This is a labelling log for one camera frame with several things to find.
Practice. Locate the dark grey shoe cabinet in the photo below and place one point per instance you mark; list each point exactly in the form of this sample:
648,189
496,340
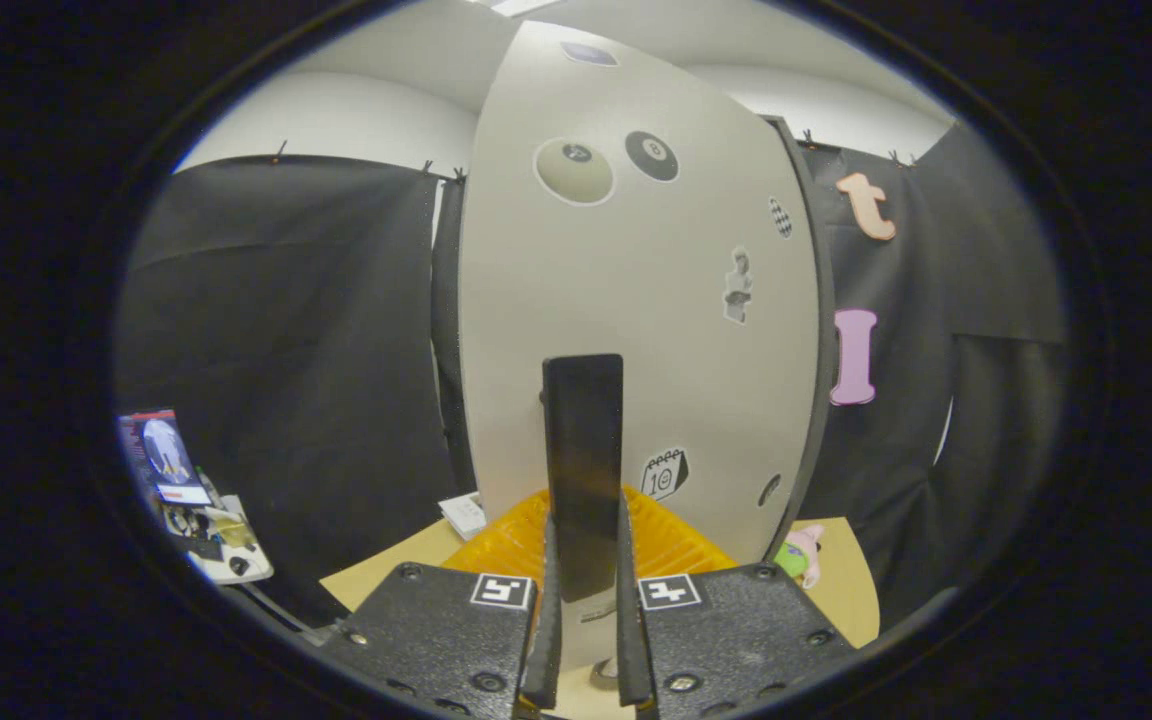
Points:
825,325

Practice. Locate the colourful printed box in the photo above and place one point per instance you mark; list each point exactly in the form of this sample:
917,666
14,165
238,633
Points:
164,455

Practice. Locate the black backdrop cloth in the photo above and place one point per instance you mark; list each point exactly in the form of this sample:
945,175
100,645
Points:
286,330

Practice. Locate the white book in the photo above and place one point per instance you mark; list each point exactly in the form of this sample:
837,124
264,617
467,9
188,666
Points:
463,515

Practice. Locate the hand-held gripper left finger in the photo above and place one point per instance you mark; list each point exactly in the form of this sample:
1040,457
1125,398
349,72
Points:
544,640

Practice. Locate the grey shoe cabinet door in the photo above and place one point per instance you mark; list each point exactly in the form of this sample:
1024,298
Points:
636,280

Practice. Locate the ceiling light panel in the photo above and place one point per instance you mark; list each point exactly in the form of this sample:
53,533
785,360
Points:
521,5

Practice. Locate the pink and green plush toy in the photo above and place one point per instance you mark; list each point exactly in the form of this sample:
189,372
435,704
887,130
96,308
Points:
798,555

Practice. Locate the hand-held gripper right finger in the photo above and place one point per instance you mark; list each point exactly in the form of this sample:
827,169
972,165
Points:
631,650

